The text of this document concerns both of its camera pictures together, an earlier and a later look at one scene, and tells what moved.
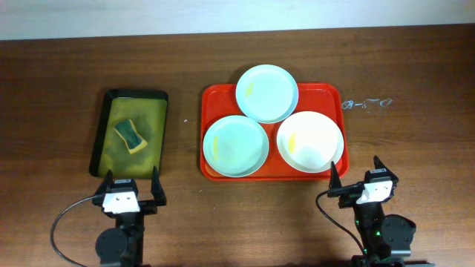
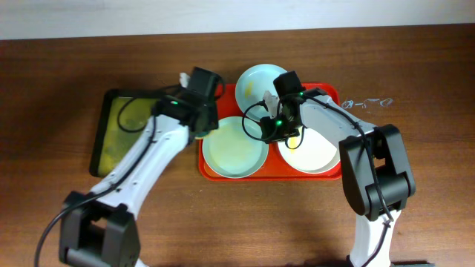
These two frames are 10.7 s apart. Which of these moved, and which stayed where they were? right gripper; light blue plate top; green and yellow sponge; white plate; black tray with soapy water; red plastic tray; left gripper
Moved: green and yellow sponge; right gripper; left gripper
Stayed: black tray with soapy water; red plastic tray; light blue plate top; white plate
